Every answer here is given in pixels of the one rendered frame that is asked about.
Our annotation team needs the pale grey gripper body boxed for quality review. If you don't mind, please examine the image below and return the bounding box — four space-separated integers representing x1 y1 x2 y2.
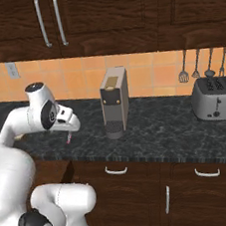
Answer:
52 112 83 135

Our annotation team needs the open dark wood drawer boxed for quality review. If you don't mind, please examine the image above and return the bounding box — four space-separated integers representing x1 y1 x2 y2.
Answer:
21 154 79 210

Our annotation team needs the grey coffee machine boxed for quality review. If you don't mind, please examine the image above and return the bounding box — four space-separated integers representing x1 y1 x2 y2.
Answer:
96 66 136 141

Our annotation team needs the dark wood base cupboard door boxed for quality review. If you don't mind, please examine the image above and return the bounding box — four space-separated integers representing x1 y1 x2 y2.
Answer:
162 180 226 226
78 174 177 226

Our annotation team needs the grey slotted spatula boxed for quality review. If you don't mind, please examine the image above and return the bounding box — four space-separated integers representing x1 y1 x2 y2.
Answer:
174 49 191 85

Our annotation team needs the small grey hanging spatula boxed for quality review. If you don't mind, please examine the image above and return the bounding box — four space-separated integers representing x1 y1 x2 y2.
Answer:
187 48 204 81

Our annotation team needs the silver four-slot toaster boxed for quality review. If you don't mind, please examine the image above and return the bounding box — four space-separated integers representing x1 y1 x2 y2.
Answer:
188 73 226 126

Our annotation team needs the grey hanging ladle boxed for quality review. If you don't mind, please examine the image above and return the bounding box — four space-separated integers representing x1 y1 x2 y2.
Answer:
200 47 218 80

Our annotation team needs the grey hanging fork tool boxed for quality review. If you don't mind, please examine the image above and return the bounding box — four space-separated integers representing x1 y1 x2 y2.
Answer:
214 46 226 78

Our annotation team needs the curved silver drawer handle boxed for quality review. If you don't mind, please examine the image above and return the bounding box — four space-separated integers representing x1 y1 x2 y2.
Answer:
193 165 222 180
104 163 129 177

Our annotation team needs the grey wall socket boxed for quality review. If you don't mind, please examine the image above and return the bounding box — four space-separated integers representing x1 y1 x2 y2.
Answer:
5 61 22 81

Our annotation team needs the long silver cupboard handle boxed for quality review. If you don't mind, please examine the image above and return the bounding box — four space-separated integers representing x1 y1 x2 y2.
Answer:
52 0 70 48
33 0 53 50

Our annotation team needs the dark wood wall cupboard door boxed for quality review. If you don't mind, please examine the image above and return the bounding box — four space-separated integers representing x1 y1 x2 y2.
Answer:
152 0 226 55
48 0 162 64
0 0 63 66

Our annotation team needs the short silver cupboard handle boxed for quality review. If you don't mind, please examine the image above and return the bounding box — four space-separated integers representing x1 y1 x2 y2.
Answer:
161 184 173 215

